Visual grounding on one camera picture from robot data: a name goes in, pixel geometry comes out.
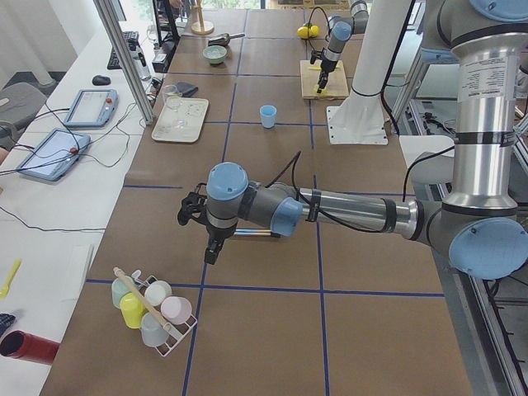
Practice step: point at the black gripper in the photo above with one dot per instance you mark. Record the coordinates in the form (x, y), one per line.
(326, 66)
(218, 233)

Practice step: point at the yellow lemon slice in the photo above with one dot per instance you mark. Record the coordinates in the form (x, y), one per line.
(320, 91)

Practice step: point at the steel muddler stick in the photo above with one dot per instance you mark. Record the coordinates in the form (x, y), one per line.
(255, 233)

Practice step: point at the light blue cup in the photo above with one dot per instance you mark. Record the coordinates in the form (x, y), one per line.
(268, 116)

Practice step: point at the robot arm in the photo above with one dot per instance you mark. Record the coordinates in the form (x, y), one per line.
(340, 30)
(475, 225)

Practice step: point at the white cup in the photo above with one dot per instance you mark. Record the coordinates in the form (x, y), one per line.
(157, 292)

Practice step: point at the pink cup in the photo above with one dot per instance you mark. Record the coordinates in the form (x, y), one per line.
(176, 310)

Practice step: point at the yellow cup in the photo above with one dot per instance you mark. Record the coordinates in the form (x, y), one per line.
(132, 310)

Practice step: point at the grey cup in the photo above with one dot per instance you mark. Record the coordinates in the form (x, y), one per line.
(152, 332)

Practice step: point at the mint green cup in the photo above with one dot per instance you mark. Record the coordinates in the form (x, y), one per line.
(118, 291)

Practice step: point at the wooden cutting board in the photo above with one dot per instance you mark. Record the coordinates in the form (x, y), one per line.
(336, 86)

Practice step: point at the steel ice scoop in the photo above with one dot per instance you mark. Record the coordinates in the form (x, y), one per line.
(224, 39)

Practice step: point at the green bowl of ice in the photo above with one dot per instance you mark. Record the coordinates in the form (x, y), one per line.
(215, 54)

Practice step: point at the beige serving tray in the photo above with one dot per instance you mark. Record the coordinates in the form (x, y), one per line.
(192, 111)

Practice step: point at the wooden mug tree stand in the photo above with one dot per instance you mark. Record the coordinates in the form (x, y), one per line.
(199, 25)

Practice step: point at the grey folded cloth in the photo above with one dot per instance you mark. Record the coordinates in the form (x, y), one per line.
(186, 89)

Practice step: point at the white chair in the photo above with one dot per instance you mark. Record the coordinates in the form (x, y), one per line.
(425, 152)

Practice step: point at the clear wine glass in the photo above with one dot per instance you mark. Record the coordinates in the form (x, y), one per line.
(173, 101)

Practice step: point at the near teach pendant tablet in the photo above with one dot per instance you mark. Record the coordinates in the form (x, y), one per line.
(54, 155)

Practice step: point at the teach pendant tablet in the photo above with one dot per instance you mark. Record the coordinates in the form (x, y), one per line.
(92, 108)
(54, 155)

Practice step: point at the far teach pendant tablet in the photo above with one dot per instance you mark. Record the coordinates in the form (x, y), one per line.
(92, 108)

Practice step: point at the black computer mouse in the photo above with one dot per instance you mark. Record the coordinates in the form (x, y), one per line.
(101, 80)

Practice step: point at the yellow plastic spatula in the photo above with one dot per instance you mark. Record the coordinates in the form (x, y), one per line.
(10, 276)

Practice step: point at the red cylinder tube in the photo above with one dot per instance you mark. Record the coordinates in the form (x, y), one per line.
(29, 347)

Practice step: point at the white wire cup rack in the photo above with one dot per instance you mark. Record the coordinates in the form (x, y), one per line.
(177, 332)

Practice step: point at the wooden rack handle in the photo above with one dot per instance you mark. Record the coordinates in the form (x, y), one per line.
(123, 277)

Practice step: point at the aluminium frame post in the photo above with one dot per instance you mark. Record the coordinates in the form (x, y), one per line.
(111, 23)

